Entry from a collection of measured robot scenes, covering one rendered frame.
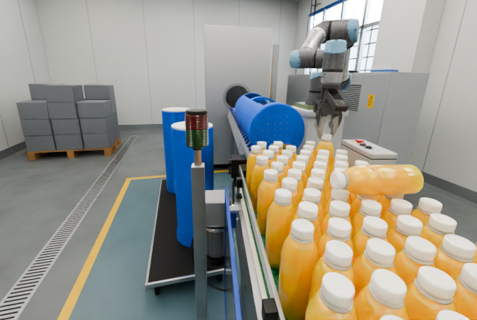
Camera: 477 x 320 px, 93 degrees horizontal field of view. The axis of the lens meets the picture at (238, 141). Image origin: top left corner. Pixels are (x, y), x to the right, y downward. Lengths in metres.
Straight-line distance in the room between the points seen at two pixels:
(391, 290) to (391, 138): 2.59
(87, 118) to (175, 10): 3.36
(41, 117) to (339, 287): 4.60
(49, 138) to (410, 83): 5.02
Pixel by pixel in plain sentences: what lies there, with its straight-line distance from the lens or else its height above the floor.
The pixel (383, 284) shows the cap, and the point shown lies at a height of 1.09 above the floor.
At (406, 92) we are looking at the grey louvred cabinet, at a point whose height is 1.25.
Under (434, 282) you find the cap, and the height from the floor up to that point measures 1.09.
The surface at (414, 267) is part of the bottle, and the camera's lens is 0.50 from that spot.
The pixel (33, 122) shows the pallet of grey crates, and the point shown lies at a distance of 4.77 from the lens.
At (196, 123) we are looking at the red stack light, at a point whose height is 1.23.
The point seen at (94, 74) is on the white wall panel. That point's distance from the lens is 6.48.
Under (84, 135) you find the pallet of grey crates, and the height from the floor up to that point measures 0.37.
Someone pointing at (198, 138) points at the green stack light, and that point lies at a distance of 0.61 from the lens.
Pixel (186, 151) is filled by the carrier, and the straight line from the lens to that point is 1.48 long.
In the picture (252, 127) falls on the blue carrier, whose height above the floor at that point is 1.12.
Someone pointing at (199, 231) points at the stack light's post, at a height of 0.89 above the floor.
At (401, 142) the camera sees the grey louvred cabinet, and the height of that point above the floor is 0.71.
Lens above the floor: 1.34
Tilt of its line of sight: 15 degrees down
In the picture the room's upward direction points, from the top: 1 degrees clockwise
